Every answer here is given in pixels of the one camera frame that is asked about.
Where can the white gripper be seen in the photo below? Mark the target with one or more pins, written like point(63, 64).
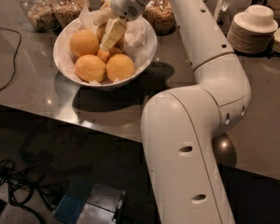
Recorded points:
point(122, 4)

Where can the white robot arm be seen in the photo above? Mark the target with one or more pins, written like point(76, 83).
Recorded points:
point(178, 125)

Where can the white paper bowl liner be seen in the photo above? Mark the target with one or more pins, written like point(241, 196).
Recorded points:
point(137, 38)

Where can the white ceramic bowl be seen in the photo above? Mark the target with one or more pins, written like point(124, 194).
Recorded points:
point(143, 56)

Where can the white paper bowl upturned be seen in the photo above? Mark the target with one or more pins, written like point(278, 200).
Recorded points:
point(259, 17)

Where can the small orange in middle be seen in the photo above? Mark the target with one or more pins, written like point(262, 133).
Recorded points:
point(105, 55)

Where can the glass cereal jar right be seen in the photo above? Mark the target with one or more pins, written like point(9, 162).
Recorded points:
point(160, 16)

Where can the glass cereal jar far left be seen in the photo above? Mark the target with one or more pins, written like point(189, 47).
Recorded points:
point(40, 14)

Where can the white stand board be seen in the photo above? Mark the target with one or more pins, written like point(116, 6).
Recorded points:
point(224, 9)

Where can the stack of white paper plates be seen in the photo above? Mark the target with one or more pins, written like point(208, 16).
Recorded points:
point(248, 40)

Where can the blue and grey floor box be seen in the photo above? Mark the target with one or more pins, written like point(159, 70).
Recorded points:
point(86, 202)

